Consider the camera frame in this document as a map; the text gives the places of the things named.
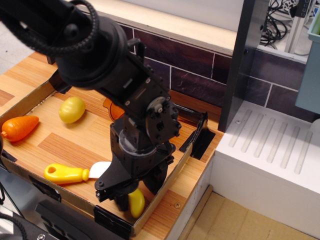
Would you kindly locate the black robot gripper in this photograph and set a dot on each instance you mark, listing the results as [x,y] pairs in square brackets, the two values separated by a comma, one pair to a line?
[134,159]

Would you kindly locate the yellow plastic toy banana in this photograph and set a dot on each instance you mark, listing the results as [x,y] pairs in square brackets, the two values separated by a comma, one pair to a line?
[136,202]

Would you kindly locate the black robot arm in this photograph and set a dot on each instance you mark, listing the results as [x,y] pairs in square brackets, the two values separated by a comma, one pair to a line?
[92,52]

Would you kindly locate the orange transparent plastic pot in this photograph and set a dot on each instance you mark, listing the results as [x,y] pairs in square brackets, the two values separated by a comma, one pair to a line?
[115,112]

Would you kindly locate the brass screw in table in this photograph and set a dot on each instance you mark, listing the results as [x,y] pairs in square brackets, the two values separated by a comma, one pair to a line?
[177,205]

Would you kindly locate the yellow green toy potato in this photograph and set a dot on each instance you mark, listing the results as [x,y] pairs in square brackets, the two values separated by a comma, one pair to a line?
[72,109]

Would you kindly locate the white dish drying rack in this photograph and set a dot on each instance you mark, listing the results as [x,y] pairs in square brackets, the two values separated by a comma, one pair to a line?
[269,162]

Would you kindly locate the orange toy carrot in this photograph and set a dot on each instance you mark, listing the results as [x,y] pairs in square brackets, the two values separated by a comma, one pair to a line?
[17,128]

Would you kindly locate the teal plastic bin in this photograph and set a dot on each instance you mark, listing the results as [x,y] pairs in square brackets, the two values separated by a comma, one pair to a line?
[308,96]

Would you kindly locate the yellow handled white toy knife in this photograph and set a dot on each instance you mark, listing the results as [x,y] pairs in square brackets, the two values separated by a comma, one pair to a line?
[61,174]

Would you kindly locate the dark grey vertical post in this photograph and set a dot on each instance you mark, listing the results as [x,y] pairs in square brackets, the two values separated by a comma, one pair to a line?
[251,24]

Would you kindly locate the aluminium frame rail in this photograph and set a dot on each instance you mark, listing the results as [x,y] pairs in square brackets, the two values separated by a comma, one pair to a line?
[301,13]

